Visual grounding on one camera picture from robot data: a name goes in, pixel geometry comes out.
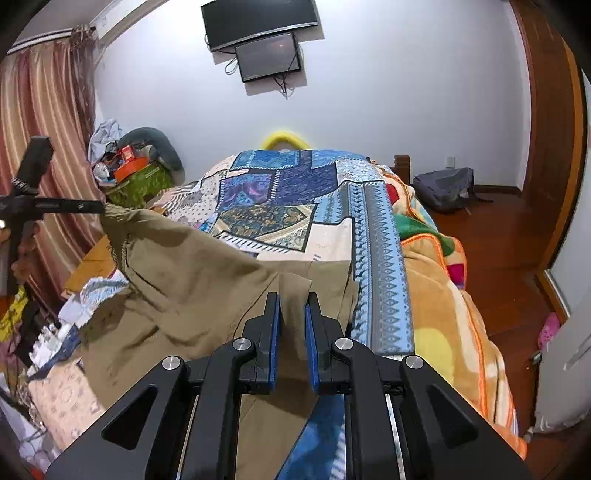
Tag wooden bedside table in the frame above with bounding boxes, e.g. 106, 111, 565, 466
62, 235, 119, 296

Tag blue patchwork blanket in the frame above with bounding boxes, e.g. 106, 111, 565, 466
152, 148, 416, 480

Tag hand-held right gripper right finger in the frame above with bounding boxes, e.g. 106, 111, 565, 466
305, 292, 533, 480

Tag white crumpled cloth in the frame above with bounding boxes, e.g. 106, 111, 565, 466
88, 119, 124, 163

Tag yellow foam ring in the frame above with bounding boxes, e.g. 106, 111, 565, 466
261, 130, 311, 152

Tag pink floral pillow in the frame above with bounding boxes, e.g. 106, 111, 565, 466
27, 360, 108, 452

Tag grey backpack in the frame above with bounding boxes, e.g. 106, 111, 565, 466
412, 167, 491, 214

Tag white blue striped cloth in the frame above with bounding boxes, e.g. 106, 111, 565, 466
59, 272, 133, 329

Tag green box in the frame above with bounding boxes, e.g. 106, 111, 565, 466
104, 162, 176, 211

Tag pink slipper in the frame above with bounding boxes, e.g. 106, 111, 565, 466
537, 312, 561, 350

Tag black cable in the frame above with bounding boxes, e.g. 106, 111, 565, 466
272, 73, 297, 100

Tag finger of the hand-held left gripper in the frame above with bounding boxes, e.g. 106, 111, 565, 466
35, 197, 106, 216

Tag striped pink curtain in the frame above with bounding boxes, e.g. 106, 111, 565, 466
0, 25, 108, 315

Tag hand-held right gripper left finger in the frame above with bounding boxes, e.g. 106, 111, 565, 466
46, 292, 282, 480

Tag orange container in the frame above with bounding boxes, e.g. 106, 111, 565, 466
113, 157, 150, 182

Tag small black monitor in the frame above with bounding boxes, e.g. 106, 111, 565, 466
235, 31, 304, 84

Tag black wall television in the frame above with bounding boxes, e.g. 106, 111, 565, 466
201, 0, 320, 52

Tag khaki pants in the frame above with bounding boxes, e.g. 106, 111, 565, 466
78, 205, 362, 480

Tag orange fleece blanket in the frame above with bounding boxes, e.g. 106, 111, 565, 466
369, 161, 528, 459

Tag wooden door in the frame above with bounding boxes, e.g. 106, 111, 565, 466
509, 0, 588, 278

